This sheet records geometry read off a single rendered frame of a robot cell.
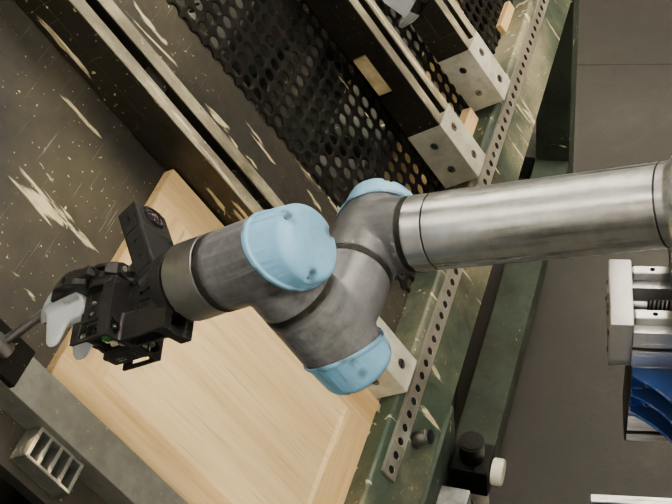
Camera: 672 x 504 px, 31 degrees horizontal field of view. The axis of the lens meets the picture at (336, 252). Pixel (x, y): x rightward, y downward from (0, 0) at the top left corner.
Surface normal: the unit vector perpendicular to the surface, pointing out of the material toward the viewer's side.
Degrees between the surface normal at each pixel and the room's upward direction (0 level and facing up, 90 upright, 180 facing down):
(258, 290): 90
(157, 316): 35
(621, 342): 90
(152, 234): 55
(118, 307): 60
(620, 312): 0
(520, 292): 0
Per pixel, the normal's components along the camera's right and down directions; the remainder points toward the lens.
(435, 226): -0.51, -0.02
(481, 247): -0.35, 0.62
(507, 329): -0.11, -0.72
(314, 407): 0.76, -0.25
